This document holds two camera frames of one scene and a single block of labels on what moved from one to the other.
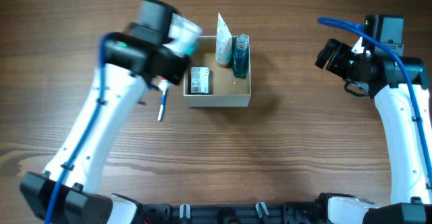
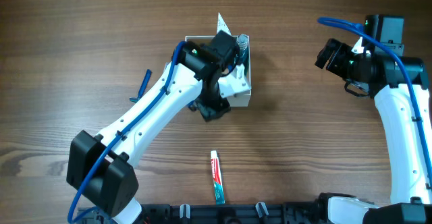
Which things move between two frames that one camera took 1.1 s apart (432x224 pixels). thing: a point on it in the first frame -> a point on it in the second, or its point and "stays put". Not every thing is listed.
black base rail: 239,213 stays put
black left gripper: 177,73 -> 212,108
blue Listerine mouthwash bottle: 240,66 stays put
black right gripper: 341,50 stays put
